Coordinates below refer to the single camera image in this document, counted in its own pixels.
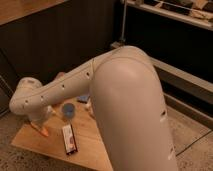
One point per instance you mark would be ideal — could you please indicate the blue cup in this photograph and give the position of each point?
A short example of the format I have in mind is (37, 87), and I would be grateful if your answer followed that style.
(68, 110)

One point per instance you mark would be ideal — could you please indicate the blue sponge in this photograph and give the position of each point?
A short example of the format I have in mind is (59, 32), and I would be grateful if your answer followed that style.
(83, 98)

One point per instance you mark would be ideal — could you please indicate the grey metal beam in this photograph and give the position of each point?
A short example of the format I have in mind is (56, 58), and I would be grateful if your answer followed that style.
(180, 78)

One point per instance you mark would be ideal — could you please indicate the dark snack bar package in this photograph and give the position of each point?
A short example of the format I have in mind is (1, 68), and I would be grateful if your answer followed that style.
(69, 139)

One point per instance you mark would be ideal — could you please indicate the metal shelf rack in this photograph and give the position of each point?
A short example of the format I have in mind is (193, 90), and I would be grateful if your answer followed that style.
(159, 23)

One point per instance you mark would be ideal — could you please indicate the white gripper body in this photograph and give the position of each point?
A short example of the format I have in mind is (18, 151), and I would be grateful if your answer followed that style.
(39, 117)

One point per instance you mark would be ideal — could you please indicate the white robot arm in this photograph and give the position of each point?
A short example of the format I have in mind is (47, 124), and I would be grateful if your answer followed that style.
(127, 100)

